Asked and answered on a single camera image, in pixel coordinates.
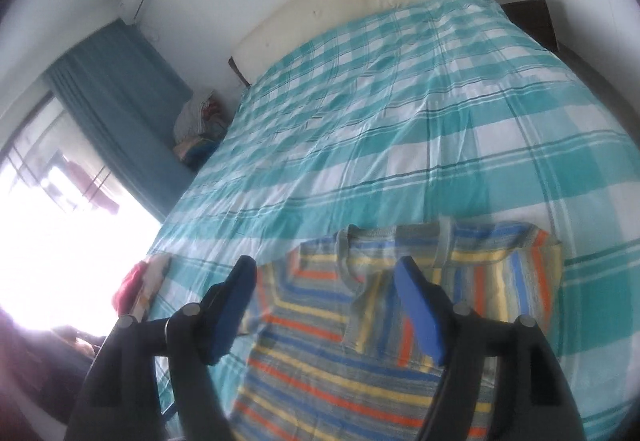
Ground teal window curtain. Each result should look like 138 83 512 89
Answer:
42 20 193 221

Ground multicolour striped knit shirt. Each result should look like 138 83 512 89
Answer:
230 219 563 440

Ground teal white plaid bedspread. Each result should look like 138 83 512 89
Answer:
151 0 639 440

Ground dark wooden nightstand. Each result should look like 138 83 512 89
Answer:
495 0 559 52

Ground pile of clothes by curtain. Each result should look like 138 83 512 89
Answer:
174 91 229 172

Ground red and cream folded clothes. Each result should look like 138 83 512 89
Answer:
112 253 171 322

